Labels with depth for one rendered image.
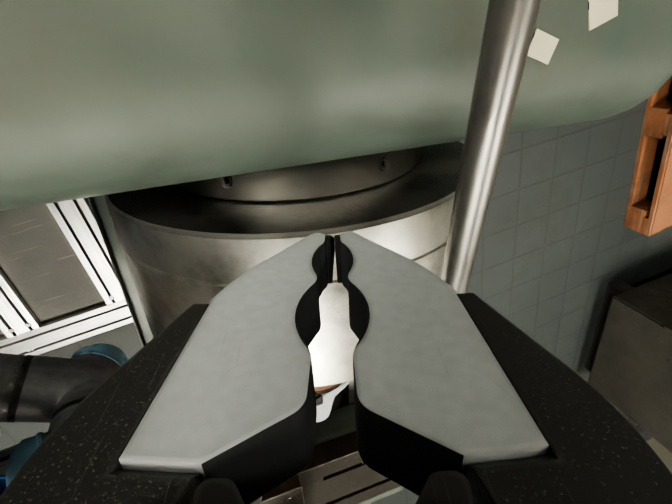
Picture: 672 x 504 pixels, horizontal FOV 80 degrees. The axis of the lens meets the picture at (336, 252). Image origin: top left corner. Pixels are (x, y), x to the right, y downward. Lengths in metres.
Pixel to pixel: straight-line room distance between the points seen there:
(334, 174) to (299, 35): 0.11
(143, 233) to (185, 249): 0.03
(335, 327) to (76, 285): 1.23
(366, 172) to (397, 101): 0.08
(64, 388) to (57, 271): 0.87
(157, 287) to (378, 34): 0.21
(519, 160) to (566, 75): 1.82
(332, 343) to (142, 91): 0.18
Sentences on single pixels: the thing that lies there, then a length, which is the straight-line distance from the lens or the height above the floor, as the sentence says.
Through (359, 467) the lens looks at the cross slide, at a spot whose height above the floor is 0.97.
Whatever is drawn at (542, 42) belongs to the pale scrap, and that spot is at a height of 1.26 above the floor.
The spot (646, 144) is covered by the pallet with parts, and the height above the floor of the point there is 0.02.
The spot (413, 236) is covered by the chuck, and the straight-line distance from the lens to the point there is 0.26.
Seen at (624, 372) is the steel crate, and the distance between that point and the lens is 3.17.
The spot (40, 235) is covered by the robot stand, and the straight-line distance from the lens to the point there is 1.38.
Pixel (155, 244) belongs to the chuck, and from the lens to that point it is 0.28.
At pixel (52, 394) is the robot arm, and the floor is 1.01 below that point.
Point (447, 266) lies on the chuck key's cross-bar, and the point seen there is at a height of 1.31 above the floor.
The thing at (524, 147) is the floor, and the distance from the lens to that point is 2.08.
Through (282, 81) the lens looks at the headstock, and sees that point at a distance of 0.18.
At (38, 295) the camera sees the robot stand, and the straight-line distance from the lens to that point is 1.48.
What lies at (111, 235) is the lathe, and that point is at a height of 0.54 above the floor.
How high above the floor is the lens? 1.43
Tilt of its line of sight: 56 degrees down
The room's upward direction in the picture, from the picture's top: 142 degrees clockwise
